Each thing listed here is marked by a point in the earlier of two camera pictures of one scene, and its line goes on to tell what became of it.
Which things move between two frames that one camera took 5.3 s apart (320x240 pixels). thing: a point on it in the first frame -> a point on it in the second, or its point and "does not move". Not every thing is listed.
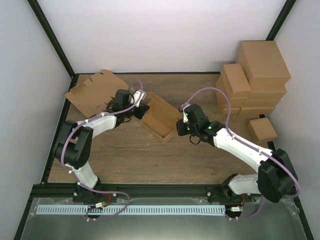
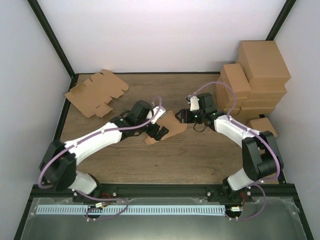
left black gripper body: x=139 y=115 -> x=152 y=133
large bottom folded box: x=256 y=111 does not move
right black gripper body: x=182 y=131 -> x=191 y=119
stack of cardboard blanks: x=90 y=97 does not move
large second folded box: x=261 y=92 does not move
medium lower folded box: x=234 y=103 does not move
